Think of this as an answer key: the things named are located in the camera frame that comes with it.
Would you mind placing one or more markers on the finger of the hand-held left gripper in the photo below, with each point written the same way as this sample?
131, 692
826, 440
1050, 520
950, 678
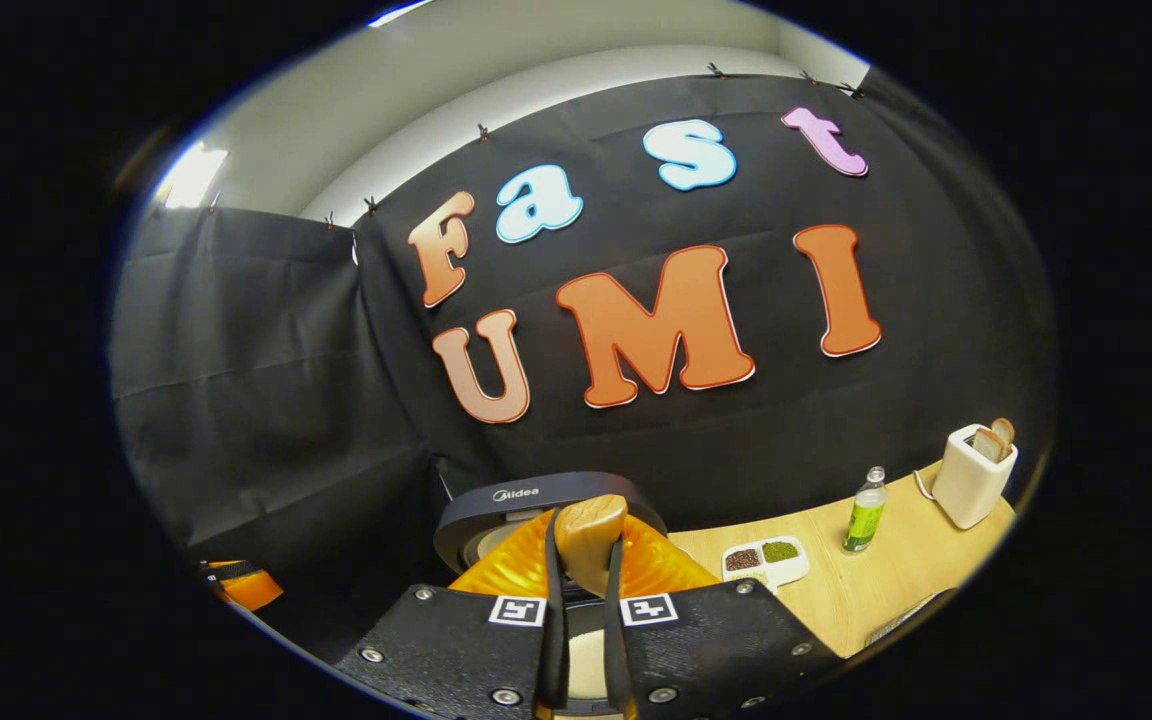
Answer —
251, 590

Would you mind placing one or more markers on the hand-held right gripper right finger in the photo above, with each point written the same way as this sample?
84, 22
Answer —
616, 650

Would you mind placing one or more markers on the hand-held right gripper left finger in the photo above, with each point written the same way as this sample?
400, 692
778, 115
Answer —
554, 640

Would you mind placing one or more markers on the wooden spoon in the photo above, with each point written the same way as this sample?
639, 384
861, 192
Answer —
591, 540

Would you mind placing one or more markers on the dark grey rice cooker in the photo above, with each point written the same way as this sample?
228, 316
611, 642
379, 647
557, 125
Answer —
536, 492

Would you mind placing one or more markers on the white divided bean dish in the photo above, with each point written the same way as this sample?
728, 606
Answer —
784, 575

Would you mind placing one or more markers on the black backdrop cloth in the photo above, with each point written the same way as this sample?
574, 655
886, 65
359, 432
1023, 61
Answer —
236, 400

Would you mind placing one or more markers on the green plastic bottle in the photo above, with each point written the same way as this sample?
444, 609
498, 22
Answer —
864, 520

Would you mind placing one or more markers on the white toaster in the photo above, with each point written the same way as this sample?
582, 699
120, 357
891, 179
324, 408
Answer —
971, 488

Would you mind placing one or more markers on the ceiling light panel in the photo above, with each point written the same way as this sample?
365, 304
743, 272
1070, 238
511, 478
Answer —
191, 175

